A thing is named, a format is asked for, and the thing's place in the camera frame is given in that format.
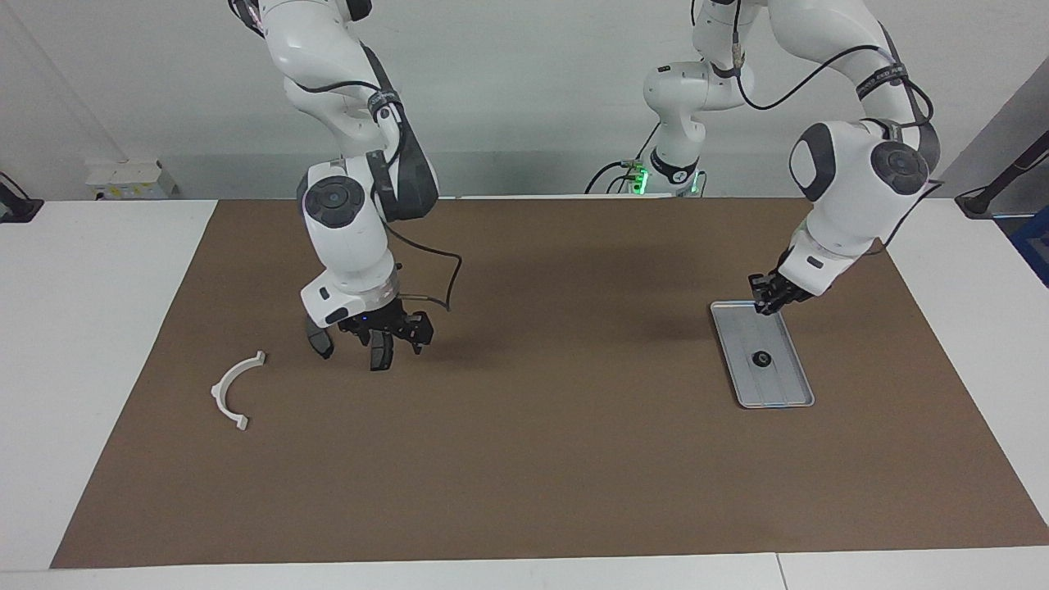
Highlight curved dark brake pad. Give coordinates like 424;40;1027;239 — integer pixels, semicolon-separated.
306;318;335;361

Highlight blue crate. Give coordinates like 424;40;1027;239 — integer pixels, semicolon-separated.
1010;209;1049;288

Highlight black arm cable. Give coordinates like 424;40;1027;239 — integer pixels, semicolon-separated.
232;0;465;313
691;0;943;256

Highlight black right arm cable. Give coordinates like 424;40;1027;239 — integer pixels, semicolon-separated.
232;0;465;313

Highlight black left base cables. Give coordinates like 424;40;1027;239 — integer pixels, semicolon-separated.
584;123;661;196

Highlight silver metal tray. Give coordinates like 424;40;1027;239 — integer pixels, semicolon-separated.
710;301;815;409

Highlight white curved plastic bracket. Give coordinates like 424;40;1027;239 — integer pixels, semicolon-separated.
211;351;267;432

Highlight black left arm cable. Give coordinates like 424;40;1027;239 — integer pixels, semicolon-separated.
691;0;943;256

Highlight white box with yellow labels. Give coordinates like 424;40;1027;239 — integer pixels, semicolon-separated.
85;160;178;201

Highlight black table clamp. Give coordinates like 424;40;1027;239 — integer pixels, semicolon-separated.
0;172;44;224

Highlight brown table mat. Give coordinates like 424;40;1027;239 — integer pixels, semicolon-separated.
51;197;1049;570

